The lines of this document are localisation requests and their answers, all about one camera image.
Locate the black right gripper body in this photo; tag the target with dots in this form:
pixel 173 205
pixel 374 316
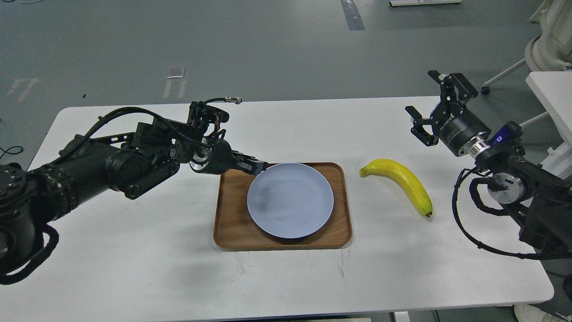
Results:
pixel 455 126

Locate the light blue plate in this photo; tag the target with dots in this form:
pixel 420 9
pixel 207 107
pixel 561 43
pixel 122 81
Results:
pixel 290 200

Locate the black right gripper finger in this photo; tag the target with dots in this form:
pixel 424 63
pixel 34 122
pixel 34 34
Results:
pixel 455 89
pixel 418 123

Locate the white side table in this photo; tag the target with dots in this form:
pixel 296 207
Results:
pixel 554 91

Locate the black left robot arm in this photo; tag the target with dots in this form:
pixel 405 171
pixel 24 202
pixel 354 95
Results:
pixel 130 150

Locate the yellow banana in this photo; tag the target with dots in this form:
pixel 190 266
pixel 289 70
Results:
pixel 405 178

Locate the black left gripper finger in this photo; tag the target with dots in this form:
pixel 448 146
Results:
pixel 253 166
pixel 240 157

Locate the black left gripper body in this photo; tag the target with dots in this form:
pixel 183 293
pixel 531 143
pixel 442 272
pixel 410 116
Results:
pixel 215 160

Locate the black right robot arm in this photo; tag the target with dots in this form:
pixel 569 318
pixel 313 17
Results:
pixel 506 184

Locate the white chair base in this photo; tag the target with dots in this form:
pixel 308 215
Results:
pixel 551 50

